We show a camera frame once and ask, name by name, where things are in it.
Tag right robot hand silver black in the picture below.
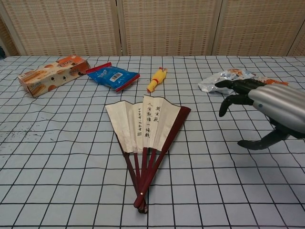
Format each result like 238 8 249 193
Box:
215 79 305 151

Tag paper folding fan red ribs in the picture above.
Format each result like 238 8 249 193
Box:
105 94 192 214

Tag orange snack bag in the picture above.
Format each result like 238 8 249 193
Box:
256 76 289 86

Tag silver snack bag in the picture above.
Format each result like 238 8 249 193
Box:
198 68 257 95

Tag woven folding screen panel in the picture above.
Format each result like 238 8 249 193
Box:
0 0 122 57
212 0 305 57
118 0 224 57

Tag yellow rubber chicken toy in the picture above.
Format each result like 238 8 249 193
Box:
147 67 169 94

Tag blue snack bag red edges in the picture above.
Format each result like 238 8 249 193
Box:
85 62 141 93

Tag light blue checked tablecloth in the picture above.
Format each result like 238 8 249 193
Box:
0 56 305 229

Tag orange biscuit cardboard box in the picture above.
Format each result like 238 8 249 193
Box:
18 55 91 98

